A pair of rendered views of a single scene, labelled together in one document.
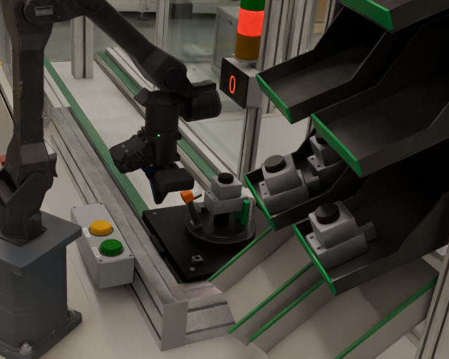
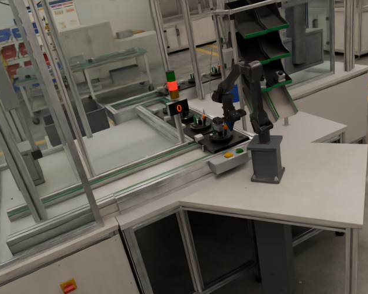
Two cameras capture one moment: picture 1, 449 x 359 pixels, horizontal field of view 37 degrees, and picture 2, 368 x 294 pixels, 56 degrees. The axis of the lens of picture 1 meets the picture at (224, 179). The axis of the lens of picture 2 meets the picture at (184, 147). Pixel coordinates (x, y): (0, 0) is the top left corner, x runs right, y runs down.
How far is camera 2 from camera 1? 2.21 m
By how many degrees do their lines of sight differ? 73
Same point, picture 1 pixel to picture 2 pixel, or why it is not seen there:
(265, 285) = not seen: hidden behind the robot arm
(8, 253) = (277, 139)
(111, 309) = (250, 164)
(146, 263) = (243, 144)
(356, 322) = (277, 98)
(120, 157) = (240, 114)
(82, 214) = (219, 161)
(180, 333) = not seen: hidden behind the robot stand
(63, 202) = (184, 192)
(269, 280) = not seen: hidden behind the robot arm
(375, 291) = (271, 93)
